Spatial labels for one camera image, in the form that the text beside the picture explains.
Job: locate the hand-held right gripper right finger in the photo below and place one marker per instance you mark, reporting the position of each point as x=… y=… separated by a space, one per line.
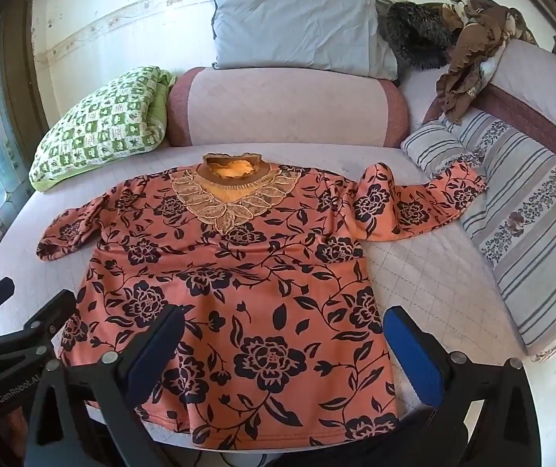
x=414 y=360

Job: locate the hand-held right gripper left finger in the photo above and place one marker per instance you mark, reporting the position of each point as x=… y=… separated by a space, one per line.
x=154 y=350

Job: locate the orange floral shirt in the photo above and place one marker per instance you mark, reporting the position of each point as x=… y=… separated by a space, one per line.
x=258 y=272

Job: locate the white quilted bed mat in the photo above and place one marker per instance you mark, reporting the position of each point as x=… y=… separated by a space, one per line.
x=428 y=292

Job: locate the green checked quilt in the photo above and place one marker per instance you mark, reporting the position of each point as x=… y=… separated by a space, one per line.
x=105 y=124

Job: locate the pink rolled bolster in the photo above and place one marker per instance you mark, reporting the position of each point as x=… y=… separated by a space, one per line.
x=287 y=107

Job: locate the pink quilted blanket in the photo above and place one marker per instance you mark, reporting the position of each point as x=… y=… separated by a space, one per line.
x=530 y=87

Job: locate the brown ruffled garment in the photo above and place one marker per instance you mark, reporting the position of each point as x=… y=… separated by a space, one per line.
x=467 y=58

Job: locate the dark furry garment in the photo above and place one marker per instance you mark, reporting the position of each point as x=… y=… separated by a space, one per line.
x=416 y=34

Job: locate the grey pillow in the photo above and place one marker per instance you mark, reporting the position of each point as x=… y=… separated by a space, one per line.
x=297 y=27

